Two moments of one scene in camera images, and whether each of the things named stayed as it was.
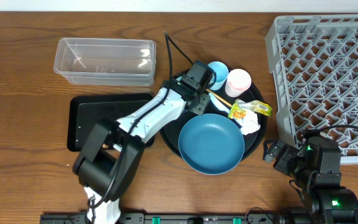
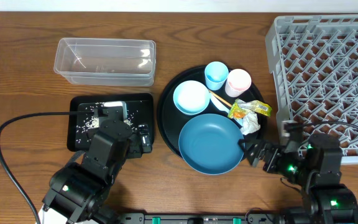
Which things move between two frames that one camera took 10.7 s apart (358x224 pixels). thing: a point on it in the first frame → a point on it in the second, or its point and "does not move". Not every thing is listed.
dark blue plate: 211,144 does not move
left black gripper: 202,104 → 138,140
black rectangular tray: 85,111 does not move
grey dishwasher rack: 324,71 does not move
